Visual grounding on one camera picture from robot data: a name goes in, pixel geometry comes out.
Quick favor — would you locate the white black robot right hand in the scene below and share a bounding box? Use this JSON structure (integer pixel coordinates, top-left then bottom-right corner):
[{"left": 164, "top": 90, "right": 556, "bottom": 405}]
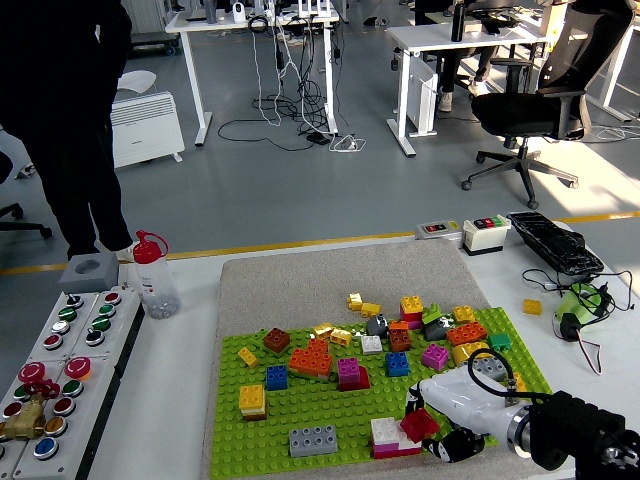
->
[{"left": 405, "top": 364, "right": 526, "bottom": 464}]

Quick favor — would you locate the red square brick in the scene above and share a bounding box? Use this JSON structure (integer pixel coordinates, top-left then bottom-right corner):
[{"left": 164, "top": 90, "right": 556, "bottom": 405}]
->
[{"left": 399, "top": 407, "right": 441, "bottom": 444}]

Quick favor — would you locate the magenta square brick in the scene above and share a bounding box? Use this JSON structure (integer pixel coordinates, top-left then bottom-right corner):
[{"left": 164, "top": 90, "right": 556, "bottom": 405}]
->
[
  {"left": 336, "top": 357, "right": 362, "bottom": 385},
  {"left": 421, "top": 343, "right": 450, "bottom": 372}
]

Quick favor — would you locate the green studded baseplate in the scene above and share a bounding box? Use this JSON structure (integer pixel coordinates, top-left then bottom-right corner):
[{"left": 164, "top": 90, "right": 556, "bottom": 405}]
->
[{"left": 209, "top": 305, "right": 553, "bottom": 480}]

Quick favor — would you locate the yellow curved brick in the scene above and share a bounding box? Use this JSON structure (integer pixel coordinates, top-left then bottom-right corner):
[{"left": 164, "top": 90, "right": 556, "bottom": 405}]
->
[{"left": 451, "top": 341, "right": 491, "bottom": 366}]

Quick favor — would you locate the orange long brick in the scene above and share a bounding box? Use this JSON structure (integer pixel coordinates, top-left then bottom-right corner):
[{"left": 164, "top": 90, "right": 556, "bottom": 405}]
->
[{"left": 445, "top": 320, "right": 489, "bottom": 347}]

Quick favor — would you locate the blue square brick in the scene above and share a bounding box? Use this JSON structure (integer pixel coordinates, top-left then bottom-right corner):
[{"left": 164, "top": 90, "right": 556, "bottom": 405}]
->
[
  {"left": 384, "top": 351, "right": 411, "bottom": 378},
  {"left": 265, "top": 364, "right": 290, "bottom": 392}
]

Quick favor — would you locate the dark grey brick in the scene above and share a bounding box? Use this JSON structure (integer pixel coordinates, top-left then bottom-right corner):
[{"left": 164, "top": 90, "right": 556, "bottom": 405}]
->
[{"left": 423, "top": 318, "right": 451, "bottom": 342}]

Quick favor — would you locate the white magenta brick stack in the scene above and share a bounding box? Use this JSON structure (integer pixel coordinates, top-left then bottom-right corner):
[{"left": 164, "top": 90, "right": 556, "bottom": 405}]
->
[{"left": 369, "top": 416, "right": 424, "bottom": 460}]

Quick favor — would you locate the orange brown brick stack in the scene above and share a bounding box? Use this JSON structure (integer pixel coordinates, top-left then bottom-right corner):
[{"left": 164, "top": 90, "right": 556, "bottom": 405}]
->
[{"left": 388, "top": 320, "right": 413, "bottom": 353}]

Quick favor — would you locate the red sloped brick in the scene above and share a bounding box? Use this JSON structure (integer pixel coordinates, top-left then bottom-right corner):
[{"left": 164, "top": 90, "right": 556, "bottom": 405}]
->
[{"left": 338, "top": 366, "right": 372, "bottom": 393}]

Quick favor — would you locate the yellow red brick stack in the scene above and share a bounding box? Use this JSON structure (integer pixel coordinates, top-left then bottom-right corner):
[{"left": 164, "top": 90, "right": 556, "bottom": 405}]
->
[{"left": 399, "top": 295, "right": 425, "bottom": 329}]

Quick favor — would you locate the light green tape roll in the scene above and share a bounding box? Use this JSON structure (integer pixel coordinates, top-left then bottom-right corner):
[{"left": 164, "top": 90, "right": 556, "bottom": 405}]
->
[{"left": 554, "top": 282, "right": 611, "bottom": 334}]

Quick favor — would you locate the grey eight-stud brick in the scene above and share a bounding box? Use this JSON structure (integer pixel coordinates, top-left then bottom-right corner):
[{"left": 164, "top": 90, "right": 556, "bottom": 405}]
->
[{"left": 288, "top": 424, "right": 339, "bottom": 459}]

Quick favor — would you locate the orange brick cluster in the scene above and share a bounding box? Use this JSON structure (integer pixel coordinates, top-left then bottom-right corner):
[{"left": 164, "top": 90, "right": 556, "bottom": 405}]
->
[{"left": 288, "top": 338, "right": 334, "bottom": 381}]

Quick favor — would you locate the black keyboard tray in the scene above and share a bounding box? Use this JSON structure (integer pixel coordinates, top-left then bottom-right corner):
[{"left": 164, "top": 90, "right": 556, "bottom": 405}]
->
[{"left": 506, "top": 210, "right": 605, "bottom": 276}]

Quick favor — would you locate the grey-brown table mat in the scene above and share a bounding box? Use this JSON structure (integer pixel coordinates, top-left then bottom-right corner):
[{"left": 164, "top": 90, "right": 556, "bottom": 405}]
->
[{"left": 199, "top": 240, "right": 566, "bottom": 480}]

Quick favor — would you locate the brown square brick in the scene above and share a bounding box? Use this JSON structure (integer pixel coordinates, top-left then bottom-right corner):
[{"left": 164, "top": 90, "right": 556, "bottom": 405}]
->
[{"left": 262, "top": 327, "right": 292, "bottom": 354}]

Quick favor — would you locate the yellow tan brick stack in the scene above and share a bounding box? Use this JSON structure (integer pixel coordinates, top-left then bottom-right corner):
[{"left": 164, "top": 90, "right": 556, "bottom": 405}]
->
[{"left": 238, "top": 383, "right": 268, "bottom": 422}]

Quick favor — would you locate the black office chair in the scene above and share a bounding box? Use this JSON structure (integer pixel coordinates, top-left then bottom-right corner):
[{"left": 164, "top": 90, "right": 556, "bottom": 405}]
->
[
  {"left": 0, "top": 149, "right": 54, "bottom": 239},
  {"left": 460, "top": 0, "right": 636, "bottom": 210}
]

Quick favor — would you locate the white computer tower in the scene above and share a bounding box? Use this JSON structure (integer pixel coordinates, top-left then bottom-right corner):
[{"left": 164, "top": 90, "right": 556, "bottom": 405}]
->
[{"left": 407, "top": 62, "right": 440, "bottom": 137}]

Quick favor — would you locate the clear bottle red cap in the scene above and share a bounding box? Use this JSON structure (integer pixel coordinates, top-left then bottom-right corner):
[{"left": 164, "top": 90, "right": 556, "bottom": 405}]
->
[{"left": 131, "top": 229, "right": 182, "bottom": 321}]

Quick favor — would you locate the person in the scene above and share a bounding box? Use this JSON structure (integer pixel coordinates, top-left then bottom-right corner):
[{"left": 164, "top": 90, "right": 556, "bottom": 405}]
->
[
  {"left": 0, "top": 0, "right": 135, "bottom": 261},
  {"left": 437, "top": 44, "right": 496, "bottom": 114}
]

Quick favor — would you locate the white desk with tower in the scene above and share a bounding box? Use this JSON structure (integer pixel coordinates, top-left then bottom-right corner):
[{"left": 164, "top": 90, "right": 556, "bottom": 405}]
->
[{"left": 386, "top": 19, "right": 551, "bottom": 159}]

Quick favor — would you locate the black bottle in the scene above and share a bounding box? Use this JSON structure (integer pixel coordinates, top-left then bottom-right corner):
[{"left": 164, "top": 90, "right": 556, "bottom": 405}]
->
[{"left": 450, "top": 2, "right": 467, "bottom": 43}]

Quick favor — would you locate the grey block with hole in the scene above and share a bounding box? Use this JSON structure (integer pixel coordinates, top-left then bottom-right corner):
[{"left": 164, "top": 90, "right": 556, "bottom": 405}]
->
[{"left": 58, "top": 251, "right": 121, "bottom": 295}]

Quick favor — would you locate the white eight-button control box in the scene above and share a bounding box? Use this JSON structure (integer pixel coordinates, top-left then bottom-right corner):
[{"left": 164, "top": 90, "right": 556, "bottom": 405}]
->
[{"left": 27, "top": 285, "right": 146, "bottom": 362}]

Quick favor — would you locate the white emergency-stop button box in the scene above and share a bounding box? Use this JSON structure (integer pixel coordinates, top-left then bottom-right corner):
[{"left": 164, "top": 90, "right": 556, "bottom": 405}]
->
[{"left": 0, "top": 349, "right": 129, "bottom": 480}]

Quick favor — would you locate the white panel heater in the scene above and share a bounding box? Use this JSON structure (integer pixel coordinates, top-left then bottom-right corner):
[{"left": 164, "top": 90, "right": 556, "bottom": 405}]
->
[{"left": 109, "top": 91, "right": 186, "bottom": 170}]

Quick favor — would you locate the brass valve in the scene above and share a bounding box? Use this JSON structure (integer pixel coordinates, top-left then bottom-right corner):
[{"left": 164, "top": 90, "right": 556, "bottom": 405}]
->
[{"left": 0, "top": 394, "right": 47, "bottom": 441}]

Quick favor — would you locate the white plastic chair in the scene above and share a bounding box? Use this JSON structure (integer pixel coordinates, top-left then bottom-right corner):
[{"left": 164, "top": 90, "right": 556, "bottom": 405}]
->
[{"left": 117, "top": 69, "right": 159, "bottom": 95}]

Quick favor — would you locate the black wheeled dolly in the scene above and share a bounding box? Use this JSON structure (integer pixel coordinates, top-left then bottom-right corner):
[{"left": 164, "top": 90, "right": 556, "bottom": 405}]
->
[{"left": 130, "top": 31, "right": 182, "bottom": 56}]

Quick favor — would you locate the black module with red wire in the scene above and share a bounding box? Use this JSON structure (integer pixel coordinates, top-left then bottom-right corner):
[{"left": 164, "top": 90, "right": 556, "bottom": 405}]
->
[{"left": 552, "top": 313, "right": 605, "bottom": 376}]

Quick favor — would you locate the white switch box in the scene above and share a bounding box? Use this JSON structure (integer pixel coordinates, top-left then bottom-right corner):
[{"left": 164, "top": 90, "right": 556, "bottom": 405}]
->
[{"left": 460, "top": 214, "right": 512, "bottom": 257}]

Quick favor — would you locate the grey switch box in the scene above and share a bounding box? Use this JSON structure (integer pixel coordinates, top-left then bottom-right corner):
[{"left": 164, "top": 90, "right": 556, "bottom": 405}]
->
[{"left": 414, "top": 220, "right": 464, "bottom": 242}]

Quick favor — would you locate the black cable with plug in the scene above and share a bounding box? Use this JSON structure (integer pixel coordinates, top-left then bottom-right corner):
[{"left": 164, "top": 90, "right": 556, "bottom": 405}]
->
[{"left": 522, "top": 268, "right": 634, "bottom": 321}]

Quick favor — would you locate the black white cable tangle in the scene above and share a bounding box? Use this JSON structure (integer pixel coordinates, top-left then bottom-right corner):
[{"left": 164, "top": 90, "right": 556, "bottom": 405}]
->
[{"left": 217, "top": 14, "right": 346, "bottom": 154}]

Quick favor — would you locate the red valve handle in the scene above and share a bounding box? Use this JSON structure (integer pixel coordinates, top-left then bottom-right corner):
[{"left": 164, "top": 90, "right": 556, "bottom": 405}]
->
[{"left": 22, "top": 377, "right": 61, "bottom": 400}]

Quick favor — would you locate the white desk with cables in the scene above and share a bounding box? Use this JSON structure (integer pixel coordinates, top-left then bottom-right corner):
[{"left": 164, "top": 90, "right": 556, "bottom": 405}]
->
[{"left": 164, "top": 7, "right": 341, "bottom": 147}]

